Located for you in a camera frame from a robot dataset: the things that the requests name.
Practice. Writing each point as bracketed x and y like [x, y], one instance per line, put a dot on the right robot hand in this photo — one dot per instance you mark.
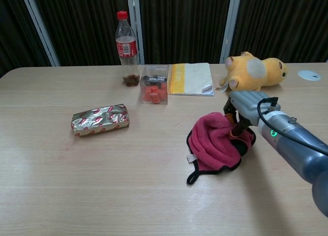
[247, 105]

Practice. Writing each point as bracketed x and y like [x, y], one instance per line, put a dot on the pink cloth with black trim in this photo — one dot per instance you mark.
[215, 144]

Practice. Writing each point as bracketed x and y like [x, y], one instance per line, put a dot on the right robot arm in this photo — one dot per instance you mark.
[294, 146]

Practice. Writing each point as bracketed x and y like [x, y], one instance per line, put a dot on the cola bottle with red cap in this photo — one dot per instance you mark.
[125, 50]

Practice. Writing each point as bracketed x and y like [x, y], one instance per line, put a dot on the yellow plush toy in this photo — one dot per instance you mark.
[252, 72]

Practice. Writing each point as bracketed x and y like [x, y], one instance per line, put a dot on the yellow and white notebook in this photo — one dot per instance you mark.
[194, 78]

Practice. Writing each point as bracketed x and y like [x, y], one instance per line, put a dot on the clear box of orange caps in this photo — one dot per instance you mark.
[155, 86]

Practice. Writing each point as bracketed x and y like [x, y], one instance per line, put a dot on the gold foil snack package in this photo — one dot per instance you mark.
[101, 120]

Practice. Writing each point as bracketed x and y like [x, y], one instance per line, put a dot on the grey partition frame post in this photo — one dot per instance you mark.
[39, 26]
[230, 26]
[135, 21]

